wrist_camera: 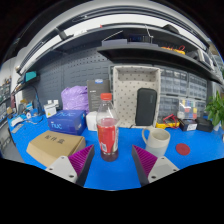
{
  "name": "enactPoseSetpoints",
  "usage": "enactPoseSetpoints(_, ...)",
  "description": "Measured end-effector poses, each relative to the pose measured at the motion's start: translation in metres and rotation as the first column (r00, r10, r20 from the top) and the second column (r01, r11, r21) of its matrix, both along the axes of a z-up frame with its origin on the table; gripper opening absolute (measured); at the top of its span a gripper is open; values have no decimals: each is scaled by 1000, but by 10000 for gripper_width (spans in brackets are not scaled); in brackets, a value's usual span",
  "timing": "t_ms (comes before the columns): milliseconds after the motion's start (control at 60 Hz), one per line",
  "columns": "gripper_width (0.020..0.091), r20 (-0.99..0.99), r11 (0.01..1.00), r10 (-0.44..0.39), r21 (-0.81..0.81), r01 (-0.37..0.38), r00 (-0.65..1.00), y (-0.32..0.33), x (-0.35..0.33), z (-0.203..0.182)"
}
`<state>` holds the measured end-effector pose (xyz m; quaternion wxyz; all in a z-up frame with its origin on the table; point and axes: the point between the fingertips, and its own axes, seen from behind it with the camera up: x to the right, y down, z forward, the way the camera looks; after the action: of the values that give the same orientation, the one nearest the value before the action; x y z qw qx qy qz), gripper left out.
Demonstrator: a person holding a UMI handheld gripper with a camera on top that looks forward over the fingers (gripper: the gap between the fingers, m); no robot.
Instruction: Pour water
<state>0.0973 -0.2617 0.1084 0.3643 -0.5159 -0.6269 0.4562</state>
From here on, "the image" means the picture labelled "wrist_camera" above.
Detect white square box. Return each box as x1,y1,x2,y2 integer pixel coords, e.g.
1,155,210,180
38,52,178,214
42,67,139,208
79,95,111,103
85,111,99,132

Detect white dotted storage tray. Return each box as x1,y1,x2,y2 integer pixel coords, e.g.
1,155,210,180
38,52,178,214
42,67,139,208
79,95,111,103
112,65,162,129

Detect clear organiser with coloured parts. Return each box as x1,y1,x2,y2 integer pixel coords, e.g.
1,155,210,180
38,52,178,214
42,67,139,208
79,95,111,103
178,98,198,120

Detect grey small-parts drawer cabinet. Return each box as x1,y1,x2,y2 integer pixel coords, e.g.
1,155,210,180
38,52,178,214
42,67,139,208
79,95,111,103
188,73,208,100
156,65,189,97
158,94,181,118
195,99,208,118

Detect blue printed box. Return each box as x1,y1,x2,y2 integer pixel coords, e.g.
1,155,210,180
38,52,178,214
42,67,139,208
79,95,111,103
47,109,88,136

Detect white ceramic mug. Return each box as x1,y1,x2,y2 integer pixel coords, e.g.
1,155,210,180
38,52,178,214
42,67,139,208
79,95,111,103
141,127,172,158

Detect purple plastic bag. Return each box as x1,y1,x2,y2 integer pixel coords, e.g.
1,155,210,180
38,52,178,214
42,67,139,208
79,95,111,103
60,85,90,114

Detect flat round red coaster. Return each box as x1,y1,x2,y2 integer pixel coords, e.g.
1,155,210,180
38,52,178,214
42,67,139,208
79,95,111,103
175,142,191,156

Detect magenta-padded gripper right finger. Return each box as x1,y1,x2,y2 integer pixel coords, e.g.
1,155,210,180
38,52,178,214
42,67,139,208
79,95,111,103
131,144,180,187

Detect brown cardboard box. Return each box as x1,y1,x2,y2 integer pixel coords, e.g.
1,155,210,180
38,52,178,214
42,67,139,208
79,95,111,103
26,130,87,168

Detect black zip case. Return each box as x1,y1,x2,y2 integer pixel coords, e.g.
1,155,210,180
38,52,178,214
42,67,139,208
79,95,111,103
134,87,158,127

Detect small white yellow-labelled box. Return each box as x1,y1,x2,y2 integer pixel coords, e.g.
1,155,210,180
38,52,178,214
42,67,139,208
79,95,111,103
43,102,58,118

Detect dark grey flat box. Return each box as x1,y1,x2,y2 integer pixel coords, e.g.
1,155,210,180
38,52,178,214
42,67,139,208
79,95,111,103
86,78,112,113

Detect yellow multimeter with red leads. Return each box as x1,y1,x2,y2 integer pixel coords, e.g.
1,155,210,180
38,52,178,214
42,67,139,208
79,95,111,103
155,113,181,130

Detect black box with white label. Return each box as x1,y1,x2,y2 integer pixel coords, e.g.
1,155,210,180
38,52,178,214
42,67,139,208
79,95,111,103
178,118,198,132

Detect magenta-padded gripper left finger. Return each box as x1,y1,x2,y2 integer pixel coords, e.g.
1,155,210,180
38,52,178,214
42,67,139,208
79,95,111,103
45,143,96,188

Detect red-labelled clear drink bottle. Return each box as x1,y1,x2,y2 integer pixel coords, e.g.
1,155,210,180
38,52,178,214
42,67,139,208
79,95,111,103
96,92,120,163

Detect black pouch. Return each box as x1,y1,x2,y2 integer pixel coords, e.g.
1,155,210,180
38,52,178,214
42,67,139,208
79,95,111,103
195,117,214,133

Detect black overhead shelf unit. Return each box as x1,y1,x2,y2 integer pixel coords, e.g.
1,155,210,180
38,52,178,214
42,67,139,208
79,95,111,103
13,23,224,84

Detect green potted plant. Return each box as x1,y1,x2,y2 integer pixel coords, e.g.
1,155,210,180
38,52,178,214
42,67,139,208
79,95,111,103
204,90,224,132

